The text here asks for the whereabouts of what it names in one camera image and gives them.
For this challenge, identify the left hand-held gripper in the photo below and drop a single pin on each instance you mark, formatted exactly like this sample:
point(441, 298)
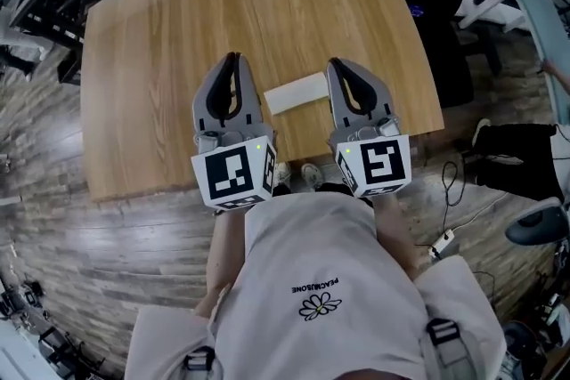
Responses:
point(231, 173)

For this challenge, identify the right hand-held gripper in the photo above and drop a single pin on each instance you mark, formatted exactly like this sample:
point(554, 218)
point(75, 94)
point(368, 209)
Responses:
point(383, 164)

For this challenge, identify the white glasses case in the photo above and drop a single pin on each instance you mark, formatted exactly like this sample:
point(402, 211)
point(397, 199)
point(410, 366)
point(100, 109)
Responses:
point(296, 95)

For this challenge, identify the person's left forearm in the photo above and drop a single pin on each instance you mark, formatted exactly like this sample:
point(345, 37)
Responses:
point(225, 253)

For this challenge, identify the person's right forearm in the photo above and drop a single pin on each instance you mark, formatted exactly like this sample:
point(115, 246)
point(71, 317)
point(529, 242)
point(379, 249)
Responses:
point(396, 236)

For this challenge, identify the person's white right shoe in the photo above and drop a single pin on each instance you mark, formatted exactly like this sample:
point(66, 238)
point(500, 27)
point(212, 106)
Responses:
point(312, 175)

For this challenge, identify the person's white shoe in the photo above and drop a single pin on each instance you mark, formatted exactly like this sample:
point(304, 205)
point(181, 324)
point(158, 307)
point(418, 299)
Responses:
point(282, 173)
point(312, 175)

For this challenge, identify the person's white left shoe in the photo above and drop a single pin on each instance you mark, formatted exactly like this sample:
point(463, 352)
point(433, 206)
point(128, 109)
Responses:
point(282, 173)

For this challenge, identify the person's black trousers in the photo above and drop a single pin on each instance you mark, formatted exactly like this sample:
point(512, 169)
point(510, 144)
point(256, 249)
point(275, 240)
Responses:
point(329, 188)

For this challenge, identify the white power strip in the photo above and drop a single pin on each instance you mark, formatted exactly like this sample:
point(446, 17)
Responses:
point(442, 242)

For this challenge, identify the person's cream t-shirt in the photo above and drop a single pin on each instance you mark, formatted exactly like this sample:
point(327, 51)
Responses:
point(320, 262)

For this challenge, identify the light blue board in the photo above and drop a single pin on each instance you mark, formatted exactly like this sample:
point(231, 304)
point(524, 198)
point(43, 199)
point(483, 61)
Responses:
point(541, 26)

